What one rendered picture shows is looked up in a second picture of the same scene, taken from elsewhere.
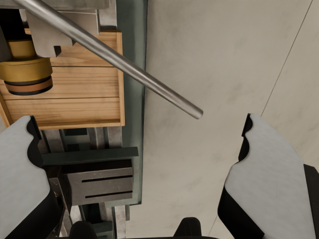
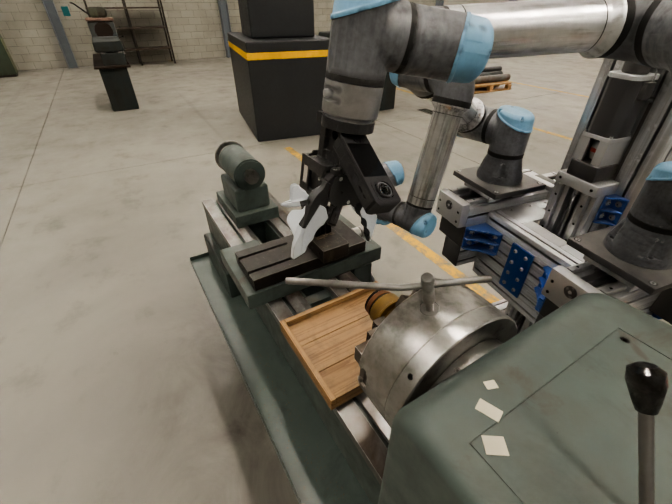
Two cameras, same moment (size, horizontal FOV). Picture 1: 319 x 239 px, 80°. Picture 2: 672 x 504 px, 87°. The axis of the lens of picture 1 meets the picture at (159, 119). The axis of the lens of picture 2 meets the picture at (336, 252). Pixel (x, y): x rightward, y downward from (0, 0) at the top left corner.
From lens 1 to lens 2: 46 cm
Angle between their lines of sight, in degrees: 40
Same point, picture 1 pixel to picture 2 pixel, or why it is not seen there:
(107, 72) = (323, 363)
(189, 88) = (146, 483)
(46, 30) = not seen: hidden behind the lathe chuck
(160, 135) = (177, 374)
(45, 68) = (375, 312)
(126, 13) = (325, 484)
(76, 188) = not seen: hidden behind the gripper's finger
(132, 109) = (259, 370)
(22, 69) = (386, 302)
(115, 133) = (283, 314)
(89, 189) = (287, 250)
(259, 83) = not seen: outside the picture
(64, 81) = (356, 337)
